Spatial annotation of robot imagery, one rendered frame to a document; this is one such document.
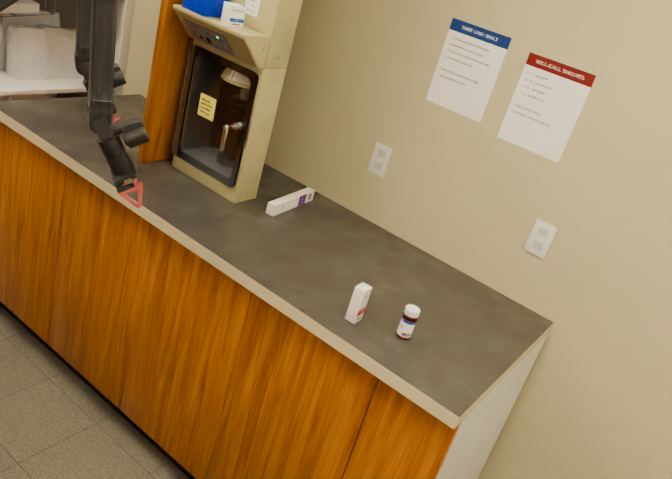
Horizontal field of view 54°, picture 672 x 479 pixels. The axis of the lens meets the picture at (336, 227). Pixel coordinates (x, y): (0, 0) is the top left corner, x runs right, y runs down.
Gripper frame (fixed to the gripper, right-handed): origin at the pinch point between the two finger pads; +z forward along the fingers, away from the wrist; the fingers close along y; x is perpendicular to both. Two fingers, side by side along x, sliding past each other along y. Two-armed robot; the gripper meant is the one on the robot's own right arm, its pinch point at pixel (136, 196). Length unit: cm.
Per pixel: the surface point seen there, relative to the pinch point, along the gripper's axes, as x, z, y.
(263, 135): -44, 10, 26
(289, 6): -64, -28, 25
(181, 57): -30, -15, 55
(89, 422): 52, 91, 22
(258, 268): -23.5, 25.6, -19.2
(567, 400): -99, 96, -58
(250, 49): -47, -22, 18
